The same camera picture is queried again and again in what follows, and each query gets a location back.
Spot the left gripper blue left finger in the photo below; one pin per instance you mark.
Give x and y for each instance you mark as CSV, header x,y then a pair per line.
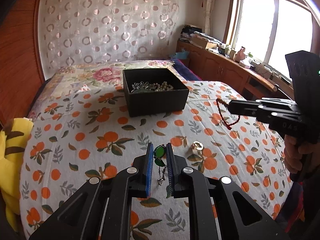
x,y
101,209

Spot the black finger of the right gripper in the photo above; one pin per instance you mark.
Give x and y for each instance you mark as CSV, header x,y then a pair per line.
x,y
250,111

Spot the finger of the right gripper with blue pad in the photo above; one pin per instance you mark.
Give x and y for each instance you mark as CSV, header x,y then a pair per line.
x,y
257,103

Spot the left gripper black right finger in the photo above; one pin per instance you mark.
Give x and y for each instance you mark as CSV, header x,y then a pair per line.
x,y
218,208

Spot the silver hair comb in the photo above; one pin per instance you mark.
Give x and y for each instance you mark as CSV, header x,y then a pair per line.
x,y
141,87

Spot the black open jewelry box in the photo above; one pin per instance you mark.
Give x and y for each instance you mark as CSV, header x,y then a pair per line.
x,y
169,92

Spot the right hand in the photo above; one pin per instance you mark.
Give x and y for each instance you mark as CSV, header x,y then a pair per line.
x,y
294,154

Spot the pink figurine on sill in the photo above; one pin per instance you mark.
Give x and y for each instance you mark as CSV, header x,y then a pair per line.
x,y
240,55

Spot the wooden side cabinet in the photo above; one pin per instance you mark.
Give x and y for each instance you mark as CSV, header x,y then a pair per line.
x,y
216,67

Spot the blue blanket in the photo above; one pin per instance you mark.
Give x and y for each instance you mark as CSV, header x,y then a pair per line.
x,y
184,71

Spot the window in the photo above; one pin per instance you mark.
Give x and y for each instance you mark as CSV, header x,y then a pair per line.
x,y
270,29

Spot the cardboard box on cabinet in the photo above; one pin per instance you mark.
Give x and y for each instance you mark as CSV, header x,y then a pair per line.
x,y
203,43

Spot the teal tissue pack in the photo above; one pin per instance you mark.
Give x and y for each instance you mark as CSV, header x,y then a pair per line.
x,y
182,55

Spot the yellow plush toy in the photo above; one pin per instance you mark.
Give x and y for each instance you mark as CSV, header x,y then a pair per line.
x,y
14,138

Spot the side window curtain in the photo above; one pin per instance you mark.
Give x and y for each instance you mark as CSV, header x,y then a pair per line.
x,y
207,10

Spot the floral quilt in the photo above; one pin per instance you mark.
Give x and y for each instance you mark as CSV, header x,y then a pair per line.
x,y
80,78

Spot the pink circle sheer curtain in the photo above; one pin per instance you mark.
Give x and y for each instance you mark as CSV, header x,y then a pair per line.
x,y
84,32

